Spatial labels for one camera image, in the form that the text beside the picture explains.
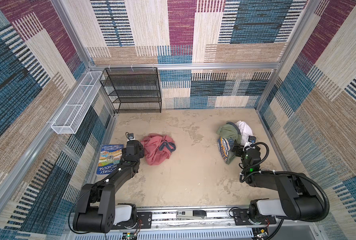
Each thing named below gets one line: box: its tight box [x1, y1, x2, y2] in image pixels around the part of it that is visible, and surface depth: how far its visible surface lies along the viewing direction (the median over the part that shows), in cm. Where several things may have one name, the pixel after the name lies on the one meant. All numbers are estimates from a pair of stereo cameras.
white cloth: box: [235, 120, 253, 146], surface depth 98 cm
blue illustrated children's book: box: [96, 144, 124, 175], surface depth 95 cm
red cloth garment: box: [141, 133, 177, 166], surface depth 93 cm
